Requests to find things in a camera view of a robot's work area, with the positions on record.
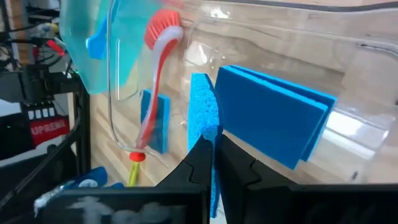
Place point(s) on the red sticker with lettering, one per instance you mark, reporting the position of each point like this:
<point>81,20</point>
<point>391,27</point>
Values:
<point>49,129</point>

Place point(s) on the yellow-green white-headed brush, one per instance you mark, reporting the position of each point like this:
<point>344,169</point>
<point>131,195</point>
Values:
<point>134,174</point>

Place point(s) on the blue dish soap bottle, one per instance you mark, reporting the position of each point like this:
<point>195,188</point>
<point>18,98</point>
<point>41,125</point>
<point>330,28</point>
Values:
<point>90,179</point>

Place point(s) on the red white dish brush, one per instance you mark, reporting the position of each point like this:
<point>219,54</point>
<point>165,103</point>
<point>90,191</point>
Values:
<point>161,28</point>

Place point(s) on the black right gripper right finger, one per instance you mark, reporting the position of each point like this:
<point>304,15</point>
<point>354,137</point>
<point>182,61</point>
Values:
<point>236,174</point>

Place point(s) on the blue kitchen sponge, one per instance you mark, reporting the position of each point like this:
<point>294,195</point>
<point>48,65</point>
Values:
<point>163,124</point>
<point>267,115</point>
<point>202,109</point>

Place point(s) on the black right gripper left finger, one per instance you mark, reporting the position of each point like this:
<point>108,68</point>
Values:
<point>196,165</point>

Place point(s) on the black metal table frame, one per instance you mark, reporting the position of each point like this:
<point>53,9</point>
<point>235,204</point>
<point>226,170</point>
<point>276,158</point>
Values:
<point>83,130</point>

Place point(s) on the green transparent plastic tray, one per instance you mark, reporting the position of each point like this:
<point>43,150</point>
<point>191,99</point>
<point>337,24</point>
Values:
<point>77,46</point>

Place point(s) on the clear plastic bin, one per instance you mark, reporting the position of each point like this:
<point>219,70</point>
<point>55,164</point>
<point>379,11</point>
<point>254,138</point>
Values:
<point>367,62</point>

